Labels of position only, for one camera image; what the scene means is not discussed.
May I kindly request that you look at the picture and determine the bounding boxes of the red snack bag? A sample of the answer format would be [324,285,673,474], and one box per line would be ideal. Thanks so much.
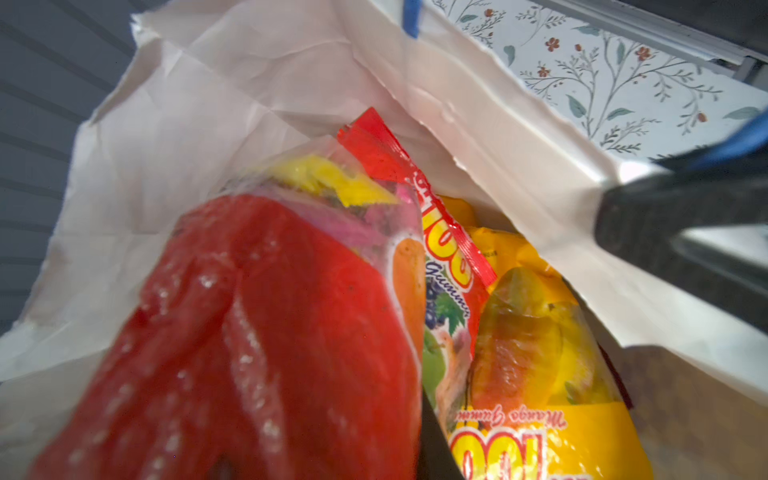
[29,109,439,479]

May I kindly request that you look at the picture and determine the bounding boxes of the blue checkered paper bag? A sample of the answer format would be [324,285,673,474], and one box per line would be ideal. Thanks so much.
[1,1,767,479]

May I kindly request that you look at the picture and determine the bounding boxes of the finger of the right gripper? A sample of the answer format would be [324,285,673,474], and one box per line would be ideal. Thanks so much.
[594,148,767,332]

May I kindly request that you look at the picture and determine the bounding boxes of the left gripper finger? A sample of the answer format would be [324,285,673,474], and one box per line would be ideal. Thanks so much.
[416,392,464,480]

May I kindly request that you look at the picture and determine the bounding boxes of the yellow snack bag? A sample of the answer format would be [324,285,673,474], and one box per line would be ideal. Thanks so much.
[423,197,653,479]

